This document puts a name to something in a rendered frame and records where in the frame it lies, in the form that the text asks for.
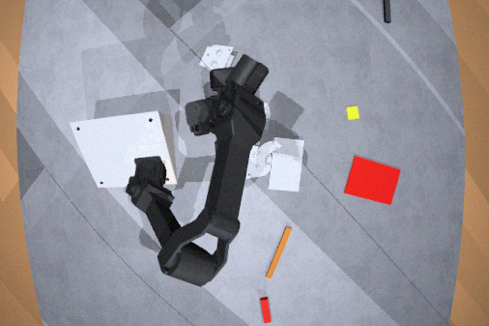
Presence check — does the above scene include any dark grey narrow bar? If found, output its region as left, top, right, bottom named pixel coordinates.
left=383, top=0, right=391, bottom=23

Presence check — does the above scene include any orange flat bar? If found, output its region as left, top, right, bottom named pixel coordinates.
left=266, top=226, right=292, bottom=279

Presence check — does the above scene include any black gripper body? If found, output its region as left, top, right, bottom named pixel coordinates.
left=210, top=67, right=234, bottom=151

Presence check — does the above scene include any yellow flat square plate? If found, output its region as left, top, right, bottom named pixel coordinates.
left=346, top=106, right=359, bottom=120

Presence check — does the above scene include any red rectangular bar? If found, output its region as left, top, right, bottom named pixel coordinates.
left=260, top=297, right=271, bottom=323

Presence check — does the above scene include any red flat rectangular plate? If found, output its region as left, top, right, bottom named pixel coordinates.
left=344, top=156, right=400, bottom=204

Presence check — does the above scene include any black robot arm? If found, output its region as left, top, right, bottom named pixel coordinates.
left=126, top=54, right=269, bottom=287

